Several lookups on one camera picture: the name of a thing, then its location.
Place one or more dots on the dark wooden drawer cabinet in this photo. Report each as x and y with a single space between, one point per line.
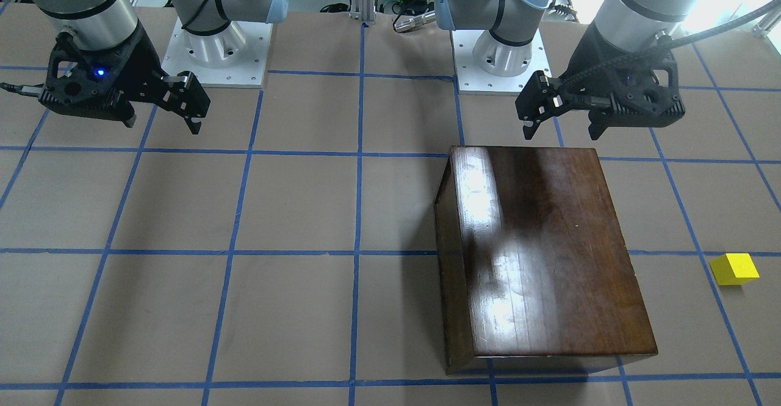
533 266

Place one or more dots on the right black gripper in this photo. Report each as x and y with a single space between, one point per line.
140 58

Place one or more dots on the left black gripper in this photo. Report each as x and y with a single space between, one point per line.
584 55

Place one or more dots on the yellow block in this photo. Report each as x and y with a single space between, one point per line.
734 269

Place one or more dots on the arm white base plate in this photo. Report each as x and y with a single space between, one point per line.
234 58
487 67

